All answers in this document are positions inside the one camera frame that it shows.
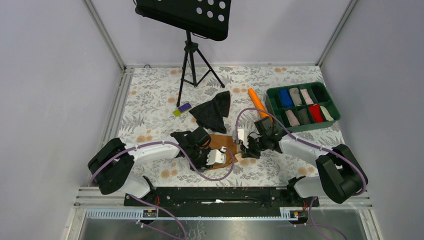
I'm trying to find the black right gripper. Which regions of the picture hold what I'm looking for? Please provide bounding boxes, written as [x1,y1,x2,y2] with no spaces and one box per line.
[240,135,268,160]

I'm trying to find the brown boxer underwear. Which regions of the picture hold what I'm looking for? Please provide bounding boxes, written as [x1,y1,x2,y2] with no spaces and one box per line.
[209,134,250,166]

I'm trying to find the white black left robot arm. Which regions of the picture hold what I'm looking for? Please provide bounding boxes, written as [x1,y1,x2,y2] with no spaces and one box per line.
[87,127,227,206]

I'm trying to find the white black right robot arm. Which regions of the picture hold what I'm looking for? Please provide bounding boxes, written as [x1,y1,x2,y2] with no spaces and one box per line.
[233,117,368,206]

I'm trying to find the beige-pink rolled underwear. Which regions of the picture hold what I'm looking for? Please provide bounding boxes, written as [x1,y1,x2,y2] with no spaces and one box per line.
[285,110,301,127]

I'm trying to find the black striped underwear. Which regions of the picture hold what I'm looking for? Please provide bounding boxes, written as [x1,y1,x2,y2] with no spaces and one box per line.
[189,91,231,134]

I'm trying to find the blue rolled underwear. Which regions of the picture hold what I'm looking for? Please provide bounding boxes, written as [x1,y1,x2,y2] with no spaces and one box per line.
[278,88,294,108]

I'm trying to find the light grey rolled underwear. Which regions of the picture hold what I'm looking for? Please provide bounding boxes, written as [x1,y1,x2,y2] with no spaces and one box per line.
[289,87,302,106]

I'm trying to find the red rolled underwear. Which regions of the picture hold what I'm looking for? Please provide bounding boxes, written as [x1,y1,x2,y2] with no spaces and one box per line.
[308,104,324,123]

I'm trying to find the pink rolled underwear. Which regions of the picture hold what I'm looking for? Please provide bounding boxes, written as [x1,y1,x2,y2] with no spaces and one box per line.
[300,88,314,105]

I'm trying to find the cream rolled underwear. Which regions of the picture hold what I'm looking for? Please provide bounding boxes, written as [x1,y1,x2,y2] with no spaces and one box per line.
[320,105,334,121]

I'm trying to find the floral patterned table mat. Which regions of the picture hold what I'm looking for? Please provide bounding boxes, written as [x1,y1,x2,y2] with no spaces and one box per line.
[105,65,359,188]

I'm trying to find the green divided organizer tray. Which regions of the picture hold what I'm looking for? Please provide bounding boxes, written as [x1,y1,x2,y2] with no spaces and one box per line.
[265,81,341,133]

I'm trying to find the orange rolled cloth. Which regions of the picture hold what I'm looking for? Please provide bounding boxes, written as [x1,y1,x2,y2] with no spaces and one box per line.
[247,88,273,121]

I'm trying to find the purple yellow small block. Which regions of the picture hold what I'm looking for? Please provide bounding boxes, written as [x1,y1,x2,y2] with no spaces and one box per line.
[173,102,192,117]

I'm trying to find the black music stand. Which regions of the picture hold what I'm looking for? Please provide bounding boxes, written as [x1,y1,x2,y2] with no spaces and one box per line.
[134,0,232,107]

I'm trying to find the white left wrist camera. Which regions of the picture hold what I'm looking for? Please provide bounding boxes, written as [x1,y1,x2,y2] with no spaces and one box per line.
[206,149,227,166]

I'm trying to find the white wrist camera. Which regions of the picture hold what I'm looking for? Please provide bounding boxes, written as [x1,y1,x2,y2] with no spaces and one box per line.
[206,149,227,166]
[232,128,247,145]

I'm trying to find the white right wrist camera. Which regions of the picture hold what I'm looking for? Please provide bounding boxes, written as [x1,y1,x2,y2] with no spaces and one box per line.
[232,128,247,145]

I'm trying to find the black mounting base rail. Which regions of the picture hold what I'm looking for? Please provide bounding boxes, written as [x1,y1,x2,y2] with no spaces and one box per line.
[143,187,320,218]

